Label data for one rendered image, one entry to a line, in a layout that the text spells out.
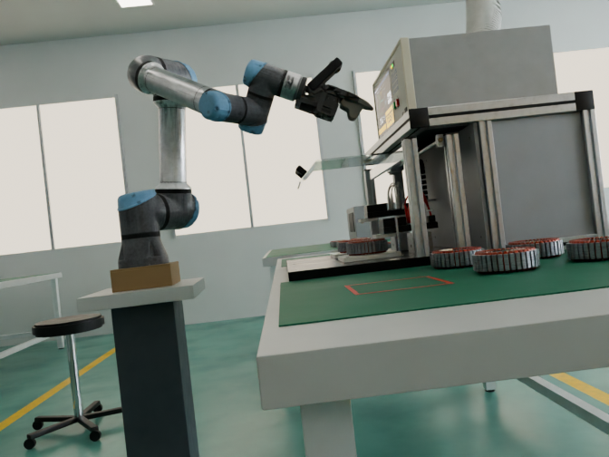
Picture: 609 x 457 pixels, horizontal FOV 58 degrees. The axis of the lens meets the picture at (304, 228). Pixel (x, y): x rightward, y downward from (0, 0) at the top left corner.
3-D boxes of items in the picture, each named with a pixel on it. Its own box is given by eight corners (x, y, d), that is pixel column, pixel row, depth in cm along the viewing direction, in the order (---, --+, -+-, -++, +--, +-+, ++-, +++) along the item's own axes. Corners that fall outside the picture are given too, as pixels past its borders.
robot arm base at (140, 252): (110, 269, 162) (106, 237, 163) (130, 267, 178) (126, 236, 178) (159, 264, 162) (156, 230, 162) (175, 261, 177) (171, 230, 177)
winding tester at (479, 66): (409, 118, 139) (400, 37, 139) (379, 146, 183) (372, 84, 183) (560, 102, 141) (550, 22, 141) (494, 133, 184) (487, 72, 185)
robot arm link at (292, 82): (288, 75, 157) (288, 66, 149) (304, 80, 157) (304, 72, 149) (280, 100, 156) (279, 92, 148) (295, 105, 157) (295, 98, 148)
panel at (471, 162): (487, 249, 129) (472, 122, 130) (418, 245, 195) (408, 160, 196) (491, 248, 130) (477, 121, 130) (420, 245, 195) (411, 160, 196)
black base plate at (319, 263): (289, 281, 129) (287, 272, 129) (286, 267, 192) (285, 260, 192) (487, 258, 130) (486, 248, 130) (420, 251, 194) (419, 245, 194)
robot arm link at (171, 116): (142, 230, 179) (139, 58, 174) (179, 228, 190) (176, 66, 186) (167, 232, 171) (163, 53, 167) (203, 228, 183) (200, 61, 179)
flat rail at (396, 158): (408, 155, 131) (406, 142, 131) (367, 181, 193) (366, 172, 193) (412, 154, 131) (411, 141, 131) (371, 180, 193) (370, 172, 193)
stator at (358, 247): (349, 257, 144) (348, 242, 144) (344, 255, 155) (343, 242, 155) (391, 251, 144) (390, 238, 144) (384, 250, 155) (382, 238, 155)
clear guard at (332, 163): (299, 182, 161) (297, 161, 161) (297, 189, 185) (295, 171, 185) (410, 170, 162) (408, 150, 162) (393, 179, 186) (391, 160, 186)
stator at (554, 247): (514, 257, 124) (512, 240, 124) (568, 253, 118) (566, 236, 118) (500, 262, 115) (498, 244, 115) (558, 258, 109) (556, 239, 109)
